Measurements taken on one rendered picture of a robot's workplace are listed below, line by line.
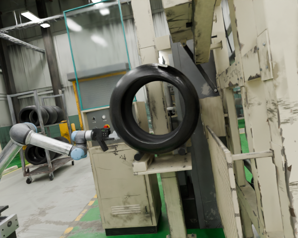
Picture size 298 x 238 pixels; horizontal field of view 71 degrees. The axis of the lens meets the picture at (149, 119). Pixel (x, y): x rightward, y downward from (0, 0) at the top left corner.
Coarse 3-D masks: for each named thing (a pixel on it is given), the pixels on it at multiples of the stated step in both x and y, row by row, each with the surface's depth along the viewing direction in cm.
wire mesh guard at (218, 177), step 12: (216, 144) 109; (216, 156) 118; (228, 156) 74; (216, 168) 130; (228, 168) 74; (216, 180) 143; (228, 180) 83; (216, 192) 161; (228, 192) 89; (228, 204) 95; (228, 216) 102; (228, 228) 111; (240, 228) 75
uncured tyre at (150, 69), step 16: (144, 64) 131; (128, 80) 128; (144, 80) 154; (160, 80) 152; (176, 80) 123; (112, 96) 133; (128, 96) 157; (192, 96) 123; (112, 112) 132; (128, 112) 158; (192, 112) 123; (128, 128) 156; (176, 128) 153; (192, 128) 126; (128, 144) 134; (144, 144) 130; (160, 144) 128; (176, 144) 128
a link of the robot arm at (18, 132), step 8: (16, 128) 130; (24, 128) 131; (16, 136) 128; (24, 136) 128; (32, 136) 130; (40, 136) 132; (40, 144) 131; (48, 144) 131; (56, 144) 132; (64, 144) 134; (56, 152) 134; (64, 152) 133; (72, 152) 132; (80, 152) 133
